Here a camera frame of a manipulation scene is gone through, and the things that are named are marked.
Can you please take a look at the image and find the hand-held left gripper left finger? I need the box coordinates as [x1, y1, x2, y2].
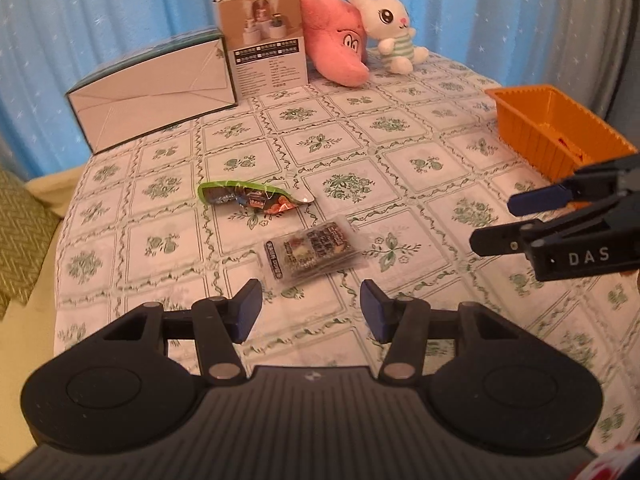
[95, 280, 263, 386]

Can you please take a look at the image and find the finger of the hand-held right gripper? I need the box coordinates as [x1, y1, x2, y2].
[470, 220, 551, 260]
[507, 154, 640, 217]

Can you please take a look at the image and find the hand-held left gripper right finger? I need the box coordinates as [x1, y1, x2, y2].
[360, 279, 532, 387]

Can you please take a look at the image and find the orange plastic basket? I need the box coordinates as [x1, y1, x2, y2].
[485, 85, 639, 183]

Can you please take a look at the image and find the clear dark-print snack packet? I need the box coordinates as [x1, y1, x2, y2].
[263, 216, 368, 288]

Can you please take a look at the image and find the green snack packet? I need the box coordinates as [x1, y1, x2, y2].
[197, 180, 316, 221]

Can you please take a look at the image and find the green floral tablecloth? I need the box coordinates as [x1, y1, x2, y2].
[52, 45, 640, 461]

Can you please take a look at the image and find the white bunny plush toy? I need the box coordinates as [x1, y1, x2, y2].
[346, 0, 430, 75]

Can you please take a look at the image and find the long white cardboard box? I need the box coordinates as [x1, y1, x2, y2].
[66, 27, 238, 155]

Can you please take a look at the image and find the beige sofa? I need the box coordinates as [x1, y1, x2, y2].
[0, 165, 81, 466]

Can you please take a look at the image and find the green patterned cushion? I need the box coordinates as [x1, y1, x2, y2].
[0, 167, 63, 311]

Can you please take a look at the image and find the pink plush toy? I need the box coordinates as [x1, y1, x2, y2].
[299, 0, 371, 87]

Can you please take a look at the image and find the brown and white product box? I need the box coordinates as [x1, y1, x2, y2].
[211, 0, 309, 100]

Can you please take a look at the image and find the blue star-print curtain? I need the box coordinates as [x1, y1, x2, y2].
[0, 0, 640, 181]

